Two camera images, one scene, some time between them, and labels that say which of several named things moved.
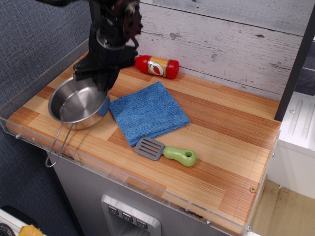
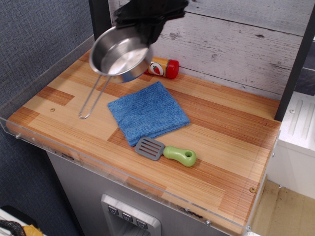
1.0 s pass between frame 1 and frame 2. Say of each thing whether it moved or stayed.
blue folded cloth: stayed
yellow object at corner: stayed
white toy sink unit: stayed
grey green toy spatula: stayed
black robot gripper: moved
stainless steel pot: moved
